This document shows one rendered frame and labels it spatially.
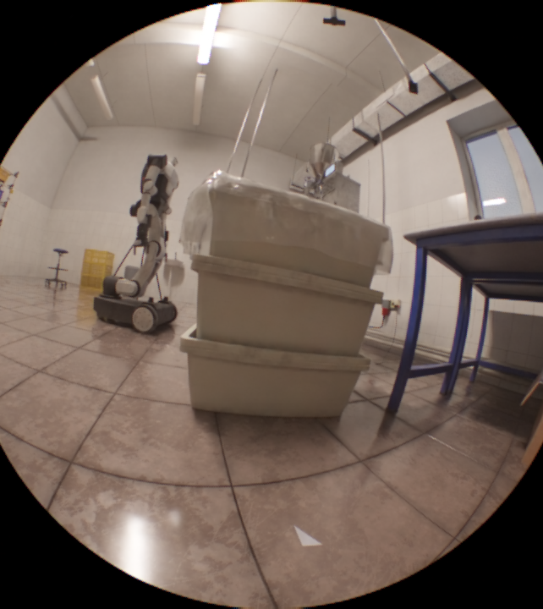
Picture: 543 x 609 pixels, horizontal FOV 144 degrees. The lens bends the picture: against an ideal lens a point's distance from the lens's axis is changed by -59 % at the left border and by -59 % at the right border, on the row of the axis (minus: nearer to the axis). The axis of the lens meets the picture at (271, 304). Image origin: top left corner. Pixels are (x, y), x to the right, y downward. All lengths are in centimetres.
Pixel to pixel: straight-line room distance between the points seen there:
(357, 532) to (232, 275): 65
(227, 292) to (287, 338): 21
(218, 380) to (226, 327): 16
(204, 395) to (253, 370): 17
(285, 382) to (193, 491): 41
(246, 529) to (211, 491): 11
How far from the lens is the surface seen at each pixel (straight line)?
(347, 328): 69
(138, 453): 54
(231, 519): 43
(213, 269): 56
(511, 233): 83
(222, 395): 67
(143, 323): 156
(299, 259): 63
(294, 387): 68
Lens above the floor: 37
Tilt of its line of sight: 1 degrees down
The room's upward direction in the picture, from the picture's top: 10 degrees clockwise
